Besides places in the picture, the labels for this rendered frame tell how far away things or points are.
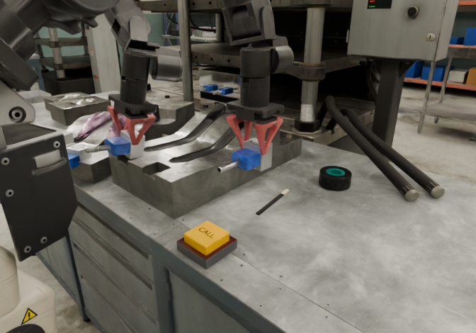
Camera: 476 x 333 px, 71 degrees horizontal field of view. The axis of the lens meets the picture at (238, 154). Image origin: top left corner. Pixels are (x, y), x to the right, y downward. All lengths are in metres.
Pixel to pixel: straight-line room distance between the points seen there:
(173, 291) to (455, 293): 0.58
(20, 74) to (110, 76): 4.81
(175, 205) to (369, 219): 0.42
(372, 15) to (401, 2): 0.10
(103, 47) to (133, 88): 4.33
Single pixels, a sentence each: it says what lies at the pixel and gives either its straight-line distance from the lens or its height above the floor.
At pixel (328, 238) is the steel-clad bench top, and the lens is 0.70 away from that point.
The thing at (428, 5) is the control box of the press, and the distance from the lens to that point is 1.28.
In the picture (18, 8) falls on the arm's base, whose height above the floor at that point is 1.21.
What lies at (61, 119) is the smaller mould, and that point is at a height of 0.82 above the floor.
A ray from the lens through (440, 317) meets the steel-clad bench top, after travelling 0.61.
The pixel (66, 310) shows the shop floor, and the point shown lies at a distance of 1.81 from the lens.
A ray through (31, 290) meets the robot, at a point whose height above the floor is 0.80.
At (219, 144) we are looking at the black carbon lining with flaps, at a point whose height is 0.89.
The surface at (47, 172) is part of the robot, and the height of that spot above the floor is 1.00.
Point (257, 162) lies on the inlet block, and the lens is 0.68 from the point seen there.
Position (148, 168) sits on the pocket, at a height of 0.88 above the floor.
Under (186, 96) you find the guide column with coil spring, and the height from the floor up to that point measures 0.82.
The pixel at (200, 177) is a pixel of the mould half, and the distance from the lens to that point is 0.76.
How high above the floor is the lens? 1.20
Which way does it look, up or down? 22 degrees down
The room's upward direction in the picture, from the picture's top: straight up
